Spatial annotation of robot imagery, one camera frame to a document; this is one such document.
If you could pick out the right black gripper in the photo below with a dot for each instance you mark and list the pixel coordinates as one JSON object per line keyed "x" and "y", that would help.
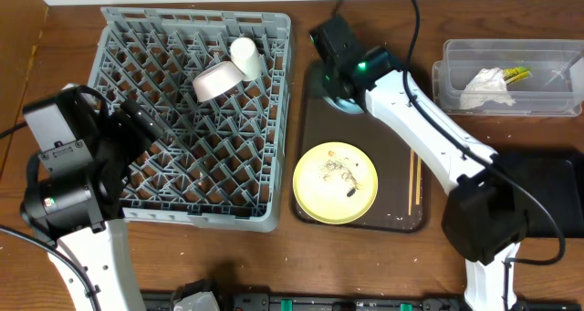
{"x": 331, "y": 87}

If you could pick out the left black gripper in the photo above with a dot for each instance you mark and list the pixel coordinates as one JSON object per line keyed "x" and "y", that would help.
{"x": 115, "y": 131}

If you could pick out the light blue bowl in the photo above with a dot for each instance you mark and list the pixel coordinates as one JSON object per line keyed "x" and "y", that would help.
{"x": 349, "y": 106}

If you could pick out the pink plastic bowl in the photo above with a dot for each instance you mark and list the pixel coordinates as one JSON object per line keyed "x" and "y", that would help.
{"x": 216, "y": 80}

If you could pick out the cream plastic cup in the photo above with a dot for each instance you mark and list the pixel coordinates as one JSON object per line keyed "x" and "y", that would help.
{"x": 245, "y": 55}

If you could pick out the wooden chopstick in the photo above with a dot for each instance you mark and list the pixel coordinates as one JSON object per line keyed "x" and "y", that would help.
{"x": 418, "y": 184}
{"x": 411, "y": 179}

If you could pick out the yellow plate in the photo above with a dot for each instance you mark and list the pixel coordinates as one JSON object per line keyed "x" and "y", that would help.
{"x": 335, "y": 183}

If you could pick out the white napkin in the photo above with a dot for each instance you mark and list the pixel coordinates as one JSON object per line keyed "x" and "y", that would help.
{"x": 487, "y": 85}

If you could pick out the green snack wrapper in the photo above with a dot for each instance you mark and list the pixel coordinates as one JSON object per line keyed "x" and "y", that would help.
{"x": 514, "y": 74}

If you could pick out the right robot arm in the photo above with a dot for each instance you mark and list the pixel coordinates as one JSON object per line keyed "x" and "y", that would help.
{"x": 482, "y": 220}

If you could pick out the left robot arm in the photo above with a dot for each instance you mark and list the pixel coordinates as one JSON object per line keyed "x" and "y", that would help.
{"x": 87, "y": 240}

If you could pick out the grey dishwasher rack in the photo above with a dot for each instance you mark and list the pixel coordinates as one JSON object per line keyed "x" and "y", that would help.
{"x": 219, "y": 163}

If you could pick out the dark brown tray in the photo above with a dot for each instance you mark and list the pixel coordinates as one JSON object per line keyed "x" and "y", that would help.
{"x": 389, "y": 154}

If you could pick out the clear plastic bin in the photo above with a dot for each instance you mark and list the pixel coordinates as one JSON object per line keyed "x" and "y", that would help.
{"x": 555, "y": 88}

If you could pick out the black bin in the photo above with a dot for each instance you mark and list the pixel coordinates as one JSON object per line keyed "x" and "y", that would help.
{"x": 555, "y": 178}

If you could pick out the cardboard wall panel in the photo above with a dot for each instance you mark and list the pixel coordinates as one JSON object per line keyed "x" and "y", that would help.
{"x": 22, "y": 22}

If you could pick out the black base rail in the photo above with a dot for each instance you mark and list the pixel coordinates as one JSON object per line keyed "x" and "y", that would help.
{"x": 232, "y": 294}

